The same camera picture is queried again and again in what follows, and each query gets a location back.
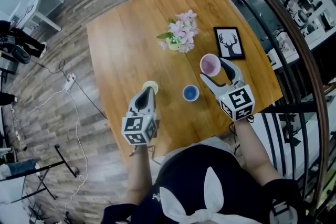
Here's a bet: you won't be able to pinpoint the person's left forearm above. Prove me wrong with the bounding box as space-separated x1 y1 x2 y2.
123 144 154 205

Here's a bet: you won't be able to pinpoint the dark gripper strap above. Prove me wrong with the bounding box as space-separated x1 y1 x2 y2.
128 144 141 157

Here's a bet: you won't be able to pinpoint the white desk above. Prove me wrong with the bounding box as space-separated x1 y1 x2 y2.
13 0 62 32

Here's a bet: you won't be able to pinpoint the white bow cloth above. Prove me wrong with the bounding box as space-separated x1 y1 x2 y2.
159 166 260 224

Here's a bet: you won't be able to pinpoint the white power strip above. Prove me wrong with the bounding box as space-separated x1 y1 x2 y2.
65 73 77 92

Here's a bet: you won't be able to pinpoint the grey strap buckle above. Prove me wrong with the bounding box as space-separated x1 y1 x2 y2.
269 199 299 224

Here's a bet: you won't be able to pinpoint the white floor cable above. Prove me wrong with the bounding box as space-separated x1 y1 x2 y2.
12 88 89 218

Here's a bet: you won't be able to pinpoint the red paper cup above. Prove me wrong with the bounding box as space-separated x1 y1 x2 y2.
199 53 221 77

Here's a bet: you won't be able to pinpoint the person's dark top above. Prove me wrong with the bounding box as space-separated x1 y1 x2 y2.
101 144 305 224

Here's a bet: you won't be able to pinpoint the blue paper cup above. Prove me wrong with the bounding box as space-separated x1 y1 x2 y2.
182 84 200 102

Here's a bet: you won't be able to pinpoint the pink flowers in white pot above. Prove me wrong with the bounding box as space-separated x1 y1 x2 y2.
156 9 200 54

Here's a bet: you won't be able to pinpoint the black railing with wooden handrail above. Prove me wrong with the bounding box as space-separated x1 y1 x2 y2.
160 0 336 216

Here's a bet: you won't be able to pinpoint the black floor cable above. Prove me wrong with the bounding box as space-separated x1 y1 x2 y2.
31 59 108 120

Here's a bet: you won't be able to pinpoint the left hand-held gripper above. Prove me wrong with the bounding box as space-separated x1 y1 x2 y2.
121 87 159 145

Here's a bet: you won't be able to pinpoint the yellow paper cup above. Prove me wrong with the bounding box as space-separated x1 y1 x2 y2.
142 80 159 95

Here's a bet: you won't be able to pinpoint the black frame glass desk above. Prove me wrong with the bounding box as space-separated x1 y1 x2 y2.
0 144 79 204

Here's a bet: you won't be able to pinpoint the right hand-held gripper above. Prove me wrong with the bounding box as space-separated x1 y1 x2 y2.
199 57 256 122

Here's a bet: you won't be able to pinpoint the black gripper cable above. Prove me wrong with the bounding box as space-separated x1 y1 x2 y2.
228 115 255 155

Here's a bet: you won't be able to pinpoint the black framed deer picture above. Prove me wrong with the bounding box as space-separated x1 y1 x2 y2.
213 26 246 60

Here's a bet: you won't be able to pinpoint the person's right forearm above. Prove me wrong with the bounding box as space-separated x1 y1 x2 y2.
233 119 283 187

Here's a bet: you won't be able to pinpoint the black round device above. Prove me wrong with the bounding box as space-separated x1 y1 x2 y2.
0 43 32 65

